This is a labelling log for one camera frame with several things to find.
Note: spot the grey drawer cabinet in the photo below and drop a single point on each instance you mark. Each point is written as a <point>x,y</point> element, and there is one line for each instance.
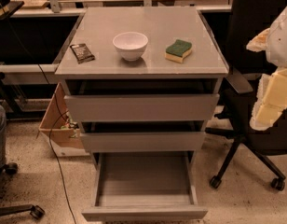
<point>162,26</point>

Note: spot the grey drawer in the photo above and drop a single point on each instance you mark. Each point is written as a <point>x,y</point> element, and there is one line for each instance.
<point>121,100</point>
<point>144,187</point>
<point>104,137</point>

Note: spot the grey chair at left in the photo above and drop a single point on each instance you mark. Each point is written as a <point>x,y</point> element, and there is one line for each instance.
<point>11,168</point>

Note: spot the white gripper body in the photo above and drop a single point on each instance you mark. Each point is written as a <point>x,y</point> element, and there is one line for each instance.
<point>282,42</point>

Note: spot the grey bottom drawer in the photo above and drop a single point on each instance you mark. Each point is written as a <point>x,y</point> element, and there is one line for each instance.
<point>144,187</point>

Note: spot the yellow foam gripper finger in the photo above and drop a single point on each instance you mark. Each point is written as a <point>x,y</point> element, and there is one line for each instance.
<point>271,100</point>
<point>259,42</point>

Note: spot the black office chair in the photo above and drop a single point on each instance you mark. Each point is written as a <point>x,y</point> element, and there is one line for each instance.
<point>254,94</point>

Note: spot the grey top drawer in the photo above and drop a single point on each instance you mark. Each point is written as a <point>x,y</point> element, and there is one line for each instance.
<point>121,100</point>

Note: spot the dark snack packet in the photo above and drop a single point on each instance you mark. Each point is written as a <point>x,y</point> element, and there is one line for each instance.
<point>82,53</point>

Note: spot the white bowl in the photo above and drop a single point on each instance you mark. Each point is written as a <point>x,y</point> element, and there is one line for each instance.
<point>130,45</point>

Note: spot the green yellow sponge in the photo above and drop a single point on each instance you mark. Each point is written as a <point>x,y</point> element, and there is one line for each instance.
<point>178,51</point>

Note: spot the grey middle drawer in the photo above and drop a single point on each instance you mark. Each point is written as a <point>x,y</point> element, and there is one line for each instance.
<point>104,137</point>

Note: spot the wooden box on floor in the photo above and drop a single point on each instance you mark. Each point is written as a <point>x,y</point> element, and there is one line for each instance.
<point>59,129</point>

